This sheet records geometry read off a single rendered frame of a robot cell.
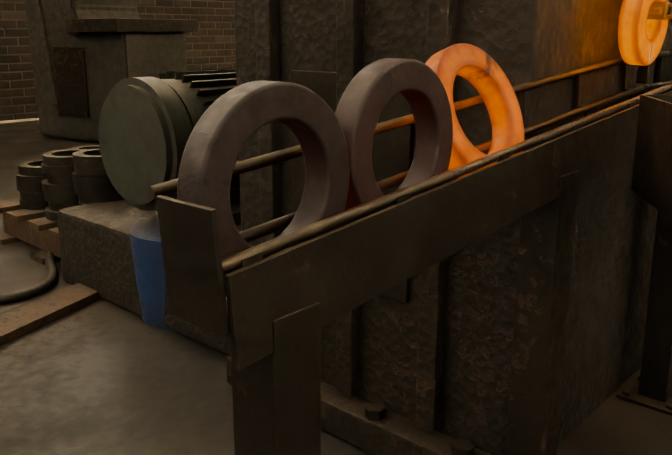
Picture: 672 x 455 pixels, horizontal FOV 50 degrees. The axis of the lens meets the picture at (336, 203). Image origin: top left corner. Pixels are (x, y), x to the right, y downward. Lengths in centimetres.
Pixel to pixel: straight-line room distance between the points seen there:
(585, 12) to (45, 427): 133
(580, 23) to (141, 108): 121
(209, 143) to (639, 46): 91
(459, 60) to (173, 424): 102
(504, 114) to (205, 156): 52
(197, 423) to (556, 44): 103
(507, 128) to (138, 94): 128
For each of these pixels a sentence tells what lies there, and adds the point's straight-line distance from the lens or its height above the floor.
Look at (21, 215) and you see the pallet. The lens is 290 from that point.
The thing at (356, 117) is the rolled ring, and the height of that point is 73.
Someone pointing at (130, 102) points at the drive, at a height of 61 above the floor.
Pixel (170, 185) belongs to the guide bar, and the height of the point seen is 68.
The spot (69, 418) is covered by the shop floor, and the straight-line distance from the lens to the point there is 171.
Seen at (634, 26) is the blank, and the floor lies 81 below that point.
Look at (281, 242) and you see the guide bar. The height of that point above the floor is 63.
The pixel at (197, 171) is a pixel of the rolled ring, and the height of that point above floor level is 70.
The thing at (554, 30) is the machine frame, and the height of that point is 81.
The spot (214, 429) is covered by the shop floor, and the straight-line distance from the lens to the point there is 159.
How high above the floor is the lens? 81
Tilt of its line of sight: 13 degrees down
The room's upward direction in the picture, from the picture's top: straight up
